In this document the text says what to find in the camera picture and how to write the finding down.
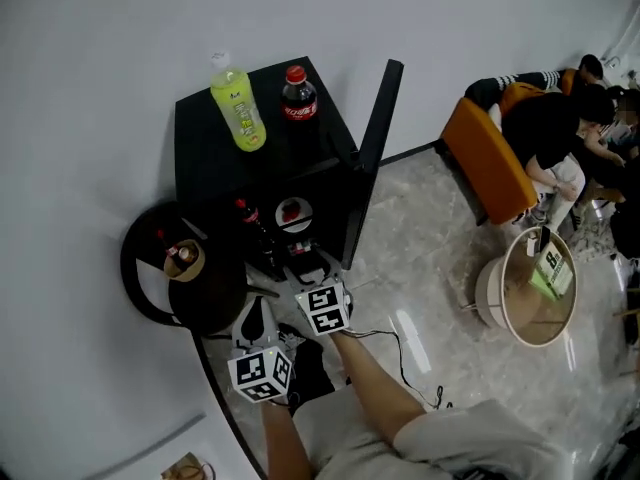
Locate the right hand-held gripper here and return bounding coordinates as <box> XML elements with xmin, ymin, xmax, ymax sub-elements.
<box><xmin>282</xmin><ymin>248</ymin><xmax>355</xmax><ymax>337</ymax></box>

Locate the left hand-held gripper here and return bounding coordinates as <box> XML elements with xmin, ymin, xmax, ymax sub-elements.
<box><xmin>226</xmin><ymin>295</ymin><xmax>294</xmax><ymax>406</ymax></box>

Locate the black mini fridge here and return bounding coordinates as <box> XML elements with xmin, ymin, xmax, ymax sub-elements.
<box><xmin>173</xmin><ymin>56</ymin><xmax>406</xmax><ymax>283</ymax></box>

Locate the green drink bottle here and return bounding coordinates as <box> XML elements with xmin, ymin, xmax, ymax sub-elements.
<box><xmin>209</xmin><ymin>49</ymin><xmax>268</xmax><ymax>154</ymax></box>

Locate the person's left forearm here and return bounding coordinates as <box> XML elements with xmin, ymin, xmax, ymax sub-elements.
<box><xmin>259</xmin><ymin>399</ymin><xmax>315</xmax><ymax>480</ymax></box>

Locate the person's right forearm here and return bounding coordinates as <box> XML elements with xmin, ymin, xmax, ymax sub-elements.
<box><xmin>328</xmin><ymin>329</ymin><xmax>427</xmax><ymax>445</ymax></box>

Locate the black wicker chair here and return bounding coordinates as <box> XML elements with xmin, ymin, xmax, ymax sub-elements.
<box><xmin>119</xmin><ymin>200</ymin><xmax>282</xmax><ymax>340</ymax></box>

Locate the white plate with red food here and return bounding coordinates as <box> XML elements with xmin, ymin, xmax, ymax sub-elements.
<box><xmin>274</xmin><ymin>195</ymin><xmax>315</xmax><ymax>234</ymax></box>

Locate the beige bowl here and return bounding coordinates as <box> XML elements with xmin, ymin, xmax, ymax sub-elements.
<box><xmin>163</xmin><ymin>238</ymin><xmax>207</xmax><ymax>284</ymax></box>

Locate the brown bag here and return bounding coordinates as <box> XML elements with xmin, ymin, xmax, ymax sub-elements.
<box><xmin>159</xmin><ymin>451</ymin><xmax>217</xmax><ymax>480</ymax></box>

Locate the round beige side table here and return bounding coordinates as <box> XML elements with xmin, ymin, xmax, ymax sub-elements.
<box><xmin>459</xmin><ymin>226</ymin><xmax>579</xmax><ymax>349</ymax></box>

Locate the orange armchair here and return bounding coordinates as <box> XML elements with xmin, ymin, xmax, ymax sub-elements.
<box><xmin>439</xmin><ymin>81</ymin><xmax>542</xmax><ymax>227</ymax></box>

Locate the person's grey shirt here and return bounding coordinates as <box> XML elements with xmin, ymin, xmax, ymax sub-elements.
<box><xmin>291</xmin><ymin>381</ymin><xmax>567</xmax><ymax>480</ymax></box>

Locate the green box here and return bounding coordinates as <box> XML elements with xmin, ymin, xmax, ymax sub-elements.
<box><xmin>529</xmin><ymin>240</ymin><xmax>574</xmax><ymax>302</ymax></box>

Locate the black cable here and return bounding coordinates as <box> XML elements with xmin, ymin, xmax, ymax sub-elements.
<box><xmin>348</xmin><ymin>327</ymin><xmax>454</xmax><ymax>412</ymax></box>

